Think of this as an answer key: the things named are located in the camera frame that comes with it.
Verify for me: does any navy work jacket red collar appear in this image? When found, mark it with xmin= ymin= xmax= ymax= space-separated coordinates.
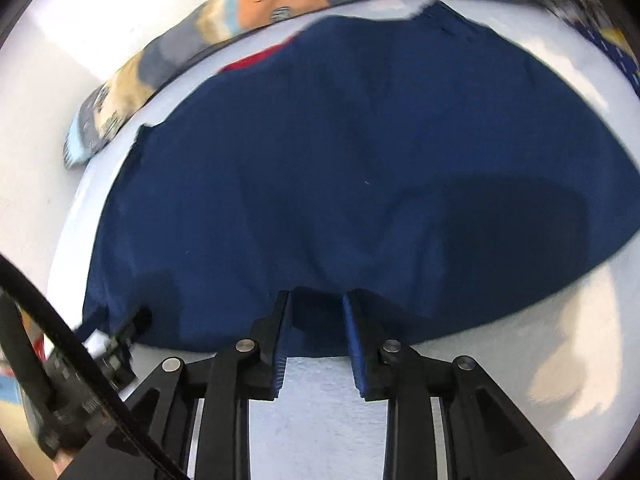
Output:
xmin=82 ymin=3 xmax=639 ymax=356

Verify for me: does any light blue cloud bed sheet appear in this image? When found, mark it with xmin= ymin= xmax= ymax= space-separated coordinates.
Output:
xmin=47 ymin=0 xmax=639 ymax=479

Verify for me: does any long patchwork bolster pillow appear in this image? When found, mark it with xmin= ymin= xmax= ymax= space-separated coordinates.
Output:
xmin=62 ymin=0 xmax=591 ymax=170

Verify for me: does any navy yellow star pillow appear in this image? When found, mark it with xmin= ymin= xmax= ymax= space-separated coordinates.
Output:
xmin=544 ymin=0 xmax=639 ymax=94

